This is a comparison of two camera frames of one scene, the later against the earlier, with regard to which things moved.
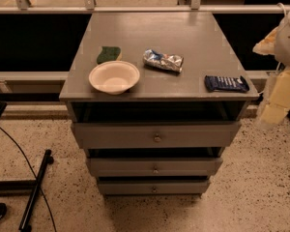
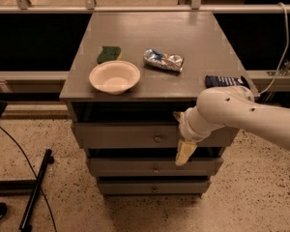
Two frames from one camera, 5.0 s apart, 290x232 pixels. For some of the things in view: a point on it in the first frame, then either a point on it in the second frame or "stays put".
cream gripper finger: [268, 45] to [178, 115]
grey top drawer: [160, 134] stays put
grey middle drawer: [154, 166] stays put
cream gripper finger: [273, 113] to [186, 149]
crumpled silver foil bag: [167, 62] stays put
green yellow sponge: [108, 54] stays put
